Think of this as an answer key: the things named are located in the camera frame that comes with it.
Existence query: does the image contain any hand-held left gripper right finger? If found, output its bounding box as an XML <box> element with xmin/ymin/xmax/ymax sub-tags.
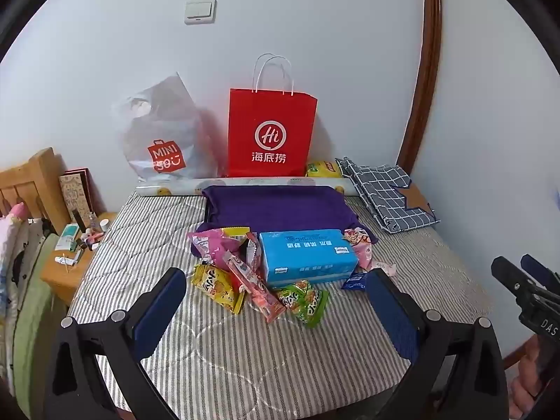
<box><xmin>367</xmin><ymin>268</ymin><xmax>510</xmax><ymax>420</ymax></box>

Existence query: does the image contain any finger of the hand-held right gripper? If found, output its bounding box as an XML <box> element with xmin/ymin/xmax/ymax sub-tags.
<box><xmin>491</xmin><ymin>256</ymin><xmax>537</xmax><ymax>311</ymax></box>
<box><xmin>520</xmin><ymin>254</ymin><xmax>560</xmax><ymax>292</ymax></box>

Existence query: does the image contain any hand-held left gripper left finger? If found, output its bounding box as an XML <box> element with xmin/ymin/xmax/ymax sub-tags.
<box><xmin>44</xmin><ymin>267</ymin><xmax>189</xmax><ymax>420</ymax></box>

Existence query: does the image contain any dark blue biscuit packet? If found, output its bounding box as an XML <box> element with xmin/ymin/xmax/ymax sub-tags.
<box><xmin>340</xmin><ymin>271</ymin><xmax>368</xmax><ymax>292</ymax></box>

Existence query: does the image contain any yellow crisps packet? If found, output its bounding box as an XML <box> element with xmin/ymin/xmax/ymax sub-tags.
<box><xmin>191</xmin><ymin>262</ymin><xmax>246</xmax><ymax>314</ymax></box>

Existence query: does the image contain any pink cartoon print packet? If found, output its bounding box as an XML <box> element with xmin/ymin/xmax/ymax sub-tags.
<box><xmin>342</xmin><ymin>226</ymin><xmax>373</xmax><ymax>271</ymax></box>

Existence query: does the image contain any large pink foil bag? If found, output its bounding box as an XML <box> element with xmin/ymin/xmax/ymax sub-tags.
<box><xmin>187</xmin><ymin>226</ymin><xmax>260</xmax><ymax>268</ymax></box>

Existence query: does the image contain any green crisps packet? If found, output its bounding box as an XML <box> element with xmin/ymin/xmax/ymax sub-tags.
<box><xmin>273</xmin><ymin>279</ymin><xmax>330</xmax><ymax>328</ymax></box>

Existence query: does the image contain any long red pink packet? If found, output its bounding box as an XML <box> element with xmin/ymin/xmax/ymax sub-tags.
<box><xmin>223</xmin><ymin>248</ymin><xmax>287</xmax><ymax>322</ymax></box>

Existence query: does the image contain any blue tissue pack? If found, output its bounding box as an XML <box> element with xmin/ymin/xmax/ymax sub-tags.
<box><xmin>259</xmin><ymin>229</ymin><xmax>359</xmax><ymax>290</ymax></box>

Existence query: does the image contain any red crisps packet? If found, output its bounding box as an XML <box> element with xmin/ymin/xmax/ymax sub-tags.
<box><xmin>244</xmin><ymin>231</ymin><xmax>264</xmax><ymax>281</ymax></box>

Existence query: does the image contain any purple towel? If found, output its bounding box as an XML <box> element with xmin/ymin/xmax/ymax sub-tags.
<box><xmin>197</xmin><ymin>185</ymin><xmax>379</xmax><ymax>259</ymax></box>

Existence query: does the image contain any person's right hand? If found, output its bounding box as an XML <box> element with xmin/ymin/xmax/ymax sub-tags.
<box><xmin>510</xmin><ymin>337</ymin><xmax>545</xmax><ymax>420</ymax></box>

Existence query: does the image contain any wooden nightstand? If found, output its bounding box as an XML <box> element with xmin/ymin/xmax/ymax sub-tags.
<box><xmin>41</xmin><ymin>212</ymin><xmax>119</xmax><ymax>307</ymax></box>

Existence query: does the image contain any grey plaid star cloth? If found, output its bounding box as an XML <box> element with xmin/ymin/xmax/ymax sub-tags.
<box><xmin>335</xmin><ymin>156</ymin><xmax>442</xmax><ymax>233</ymax></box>

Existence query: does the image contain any green white carton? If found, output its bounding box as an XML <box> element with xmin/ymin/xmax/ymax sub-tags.
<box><xmin>55</xmin><ymin>223</ymin><xmax>82</xmax><ymax>252</ymax></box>

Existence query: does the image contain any green bedding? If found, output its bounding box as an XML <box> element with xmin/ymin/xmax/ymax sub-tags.
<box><xmin>11</xmin><ymin>233</ymin><xmax>66</xmax><ymax>407</ymax></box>

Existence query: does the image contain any patterned cardboard box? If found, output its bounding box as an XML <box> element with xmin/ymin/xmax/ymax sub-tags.
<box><xmin>59</xmin><ymin>168</ymin><xmax>95</xmax><ymax>230</ymax></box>

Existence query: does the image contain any white printed cloth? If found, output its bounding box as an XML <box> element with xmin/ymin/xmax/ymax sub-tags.
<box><xmin>0</xmin><ymin>216</ymin><xmax>47</xmax><ymax>316</ymax></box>

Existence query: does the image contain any yellow chip bag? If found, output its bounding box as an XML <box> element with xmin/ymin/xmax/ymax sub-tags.
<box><xmin>305</xmin><ymin>160</ymin><xmax>344</xmax><ymax>179</ymax></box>

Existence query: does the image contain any pink plush toy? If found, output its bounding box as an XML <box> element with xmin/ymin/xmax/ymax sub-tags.
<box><xmin>6</xmin><ymin>202</ymin><xmax>29</xmax><ymax>224</ymax></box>

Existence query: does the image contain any white plastic bag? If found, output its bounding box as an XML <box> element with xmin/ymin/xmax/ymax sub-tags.
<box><xmin>111</xmin><ymin>72</ymin><xmax>228</xmax><ymax>182</ymax></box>

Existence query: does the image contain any red paper bag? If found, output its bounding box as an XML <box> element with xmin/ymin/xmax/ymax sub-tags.
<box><xmin>227</xmin><ymin>54</ymin><xmax>319</xmax><ymax>178</ymax></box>

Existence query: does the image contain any wooden bed frame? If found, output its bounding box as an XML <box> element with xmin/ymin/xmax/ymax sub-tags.
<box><xmin>503</xmin><ymin>341</ymin><xmax>532</xmax><ymax>370</ymax></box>

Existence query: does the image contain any brown wooden door frame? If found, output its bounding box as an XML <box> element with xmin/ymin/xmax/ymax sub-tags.
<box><xmin>398</xmin><ymin>0</ymin><xmax>442</xmax><ymax>171</ymax></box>

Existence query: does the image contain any white light switch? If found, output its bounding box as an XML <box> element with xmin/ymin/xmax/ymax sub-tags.
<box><xmin>184</xmin><ymin>0</ymin><xmax>217</xmax><ymax>25</ymax></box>

